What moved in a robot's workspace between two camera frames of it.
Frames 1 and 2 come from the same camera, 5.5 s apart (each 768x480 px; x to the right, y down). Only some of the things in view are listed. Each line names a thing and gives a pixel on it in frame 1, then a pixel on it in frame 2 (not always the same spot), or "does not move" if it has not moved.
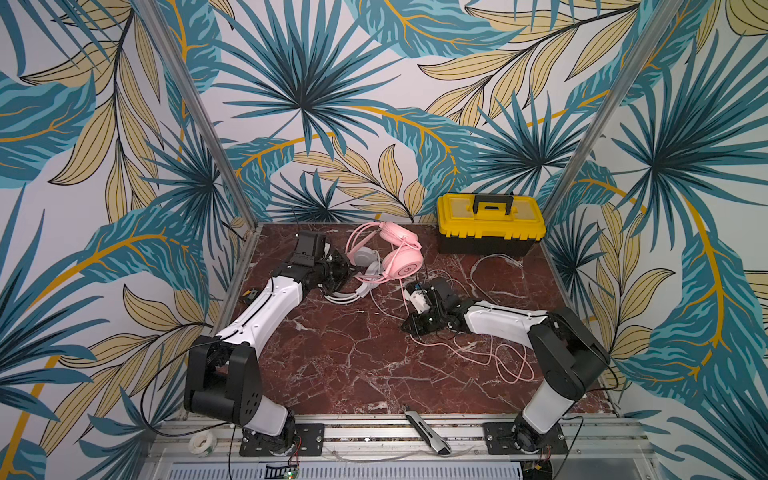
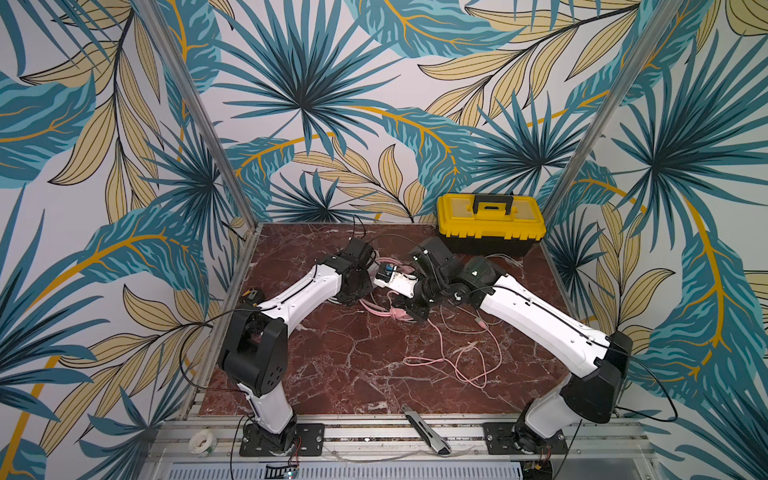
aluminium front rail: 545,447 does not move
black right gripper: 425,318 to 418,298
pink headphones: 403,256 to 391,311
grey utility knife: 433,439 does not move
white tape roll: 203,443 does not move
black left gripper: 336,268 to 360,287
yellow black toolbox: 489,224 does not move
